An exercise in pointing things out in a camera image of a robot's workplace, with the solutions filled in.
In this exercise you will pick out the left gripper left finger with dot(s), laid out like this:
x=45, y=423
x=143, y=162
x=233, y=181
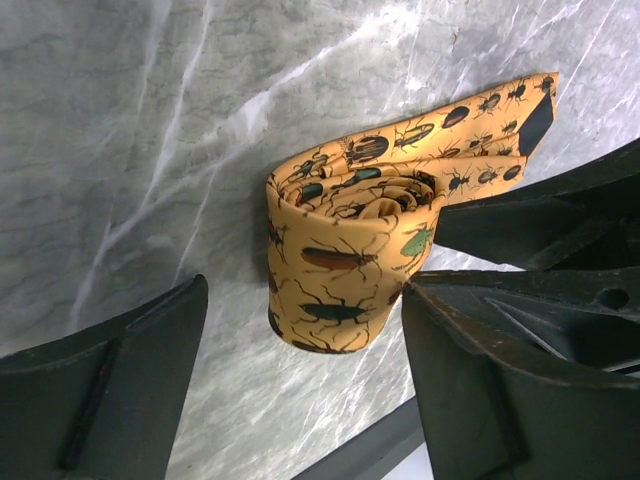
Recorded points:
x=105, y=402

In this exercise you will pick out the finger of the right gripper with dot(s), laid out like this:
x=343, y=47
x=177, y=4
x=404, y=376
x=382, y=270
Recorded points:
x=588, y=317
x=584, y=219

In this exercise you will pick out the yellow beetle print tie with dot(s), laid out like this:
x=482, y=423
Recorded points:
x=351, y=220

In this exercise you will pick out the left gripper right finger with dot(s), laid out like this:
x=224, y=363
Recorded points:
x=492, y=407

